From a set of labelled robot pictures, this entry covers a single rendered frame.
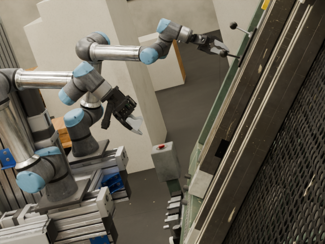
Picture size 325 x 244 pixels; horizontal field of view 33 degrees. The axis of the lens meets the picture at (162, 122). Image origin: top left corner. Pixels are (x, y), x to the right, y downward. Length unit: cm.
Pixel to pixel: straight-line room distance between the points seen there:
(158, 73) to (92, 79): 564
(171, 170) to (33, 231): 87
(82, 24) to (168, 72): 296
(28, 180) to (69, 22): 275
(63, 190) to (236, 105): 87
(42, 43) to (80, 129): 405
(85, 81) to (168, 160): 105
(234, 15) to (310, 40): 478
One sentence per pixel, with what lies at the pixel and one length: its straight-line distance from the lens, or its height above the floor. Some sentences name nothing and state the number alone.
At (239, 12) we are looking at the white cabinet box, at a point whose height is 95.
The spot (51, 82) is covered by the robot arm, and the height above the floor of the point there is 158.
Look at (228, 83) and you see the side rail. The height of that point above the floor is 119.
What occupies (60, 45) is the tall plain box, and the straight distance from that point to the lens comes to 507.
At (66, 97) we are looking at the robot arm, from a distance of 221.
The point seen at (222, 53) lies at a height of 142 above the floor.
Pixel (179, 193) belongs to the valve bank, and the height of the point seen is 77.
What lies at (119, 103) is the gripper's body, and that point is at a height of 146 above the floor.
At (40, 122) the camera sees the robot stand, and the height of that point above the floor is 134.
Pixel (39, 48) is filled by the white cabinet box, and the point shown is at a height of 114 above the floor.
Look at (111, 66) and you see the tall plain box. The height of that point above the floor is 105.
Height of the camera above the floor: 202
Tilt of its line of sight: 18 degrees down
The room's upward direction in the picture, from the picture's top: 17 degrees counter-clockwise
